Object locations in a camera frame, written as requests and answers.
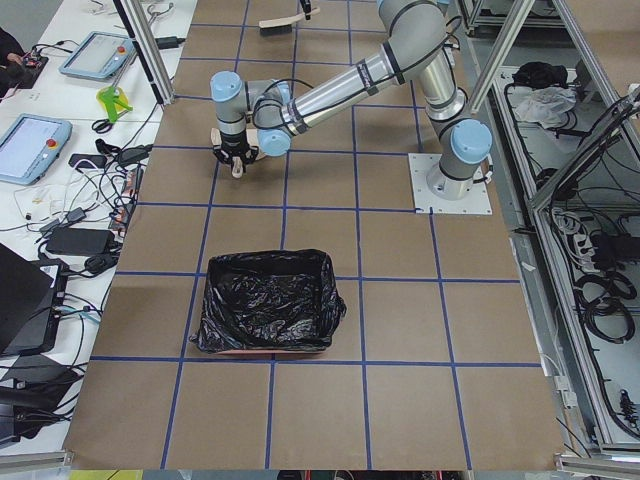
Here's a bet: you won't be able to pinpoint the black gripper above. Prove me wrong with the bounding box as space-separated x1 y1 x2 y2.
209 0 314 171

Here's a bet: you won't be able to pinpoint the beige hand brush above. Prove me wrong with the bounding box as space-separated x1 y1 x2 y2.
258 13 307 36

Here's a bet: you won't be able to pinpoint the beige plastic dustpan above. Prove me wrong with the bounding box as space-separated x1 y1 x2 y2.
209 127 266 181

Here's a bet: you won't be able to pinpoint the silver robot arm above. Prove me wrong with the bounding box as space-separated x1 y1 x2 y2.
210 0 493 201

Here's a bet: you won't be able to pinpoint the black trash bag bin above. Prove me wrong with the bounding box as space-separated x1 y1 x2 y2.
190 249 347 353

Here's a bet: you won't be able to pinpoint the blue teach pendant far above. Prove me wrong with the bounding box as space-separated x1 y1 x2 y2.
59 31 135 80

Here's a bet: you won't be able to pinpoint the blue teach pendant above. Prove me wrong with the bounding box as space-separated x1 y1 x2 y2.
1 114 72 185
59 31 135 80

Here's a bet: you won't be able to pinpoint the black scissors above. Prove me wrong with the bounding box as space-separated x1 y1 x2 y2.
91 118 114 135

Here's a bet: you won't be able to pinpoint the black cloth pile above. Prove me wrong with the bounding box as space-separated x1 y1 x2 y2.
512 61 568 89

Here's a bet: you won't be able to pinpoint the white cloth pile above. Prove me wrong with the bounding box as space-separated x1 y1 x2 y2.
514 86 577 129

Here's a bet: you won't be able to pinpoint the blue teach pendant near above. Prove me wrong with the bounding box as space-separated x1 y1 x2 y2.
1 114 72 185

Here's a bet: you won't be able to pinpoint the black power adapter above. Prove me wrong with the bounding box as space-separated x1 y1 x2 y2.
46 228 116 256

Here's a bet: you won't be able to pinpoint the black laptop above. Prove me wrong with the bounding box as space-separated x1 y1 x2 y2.
1 246 68 357

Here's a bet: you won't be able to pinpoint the aluminium frame post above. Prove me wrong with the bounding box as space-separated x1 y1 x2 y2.
113 0 175 105

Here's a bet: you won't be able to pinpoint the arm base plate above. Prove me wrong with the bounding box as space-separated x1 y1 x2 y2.
408 153 493 216

